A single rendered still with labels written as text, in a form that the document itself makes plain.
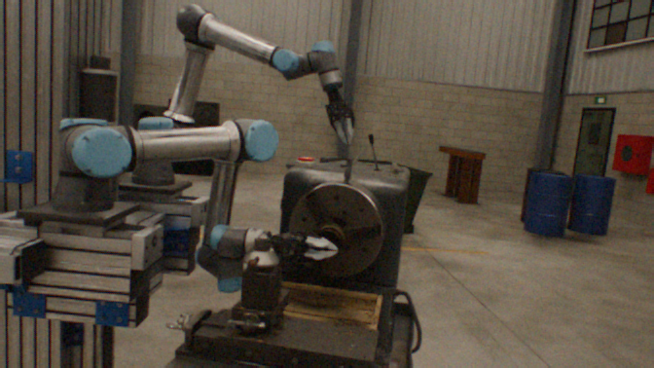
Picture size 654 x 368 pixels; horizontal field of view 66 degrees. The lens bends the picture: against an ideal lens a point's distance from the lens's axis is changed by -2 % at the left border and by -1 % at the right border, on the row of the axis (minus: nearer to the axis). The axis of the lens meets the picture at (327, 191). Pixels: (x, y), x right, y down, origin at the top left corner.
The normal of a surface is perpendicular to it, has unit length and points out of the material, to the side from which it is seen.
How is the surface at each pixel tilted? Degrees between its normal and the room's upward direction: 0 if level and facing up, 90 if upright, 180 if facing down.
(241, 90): 90
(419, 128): 90
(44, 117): 90
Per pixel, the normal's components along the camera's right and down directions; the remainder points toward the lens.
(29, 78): -0.04, 0.14
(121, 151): 0.51, 0.18
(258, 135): 0.72, 0.16
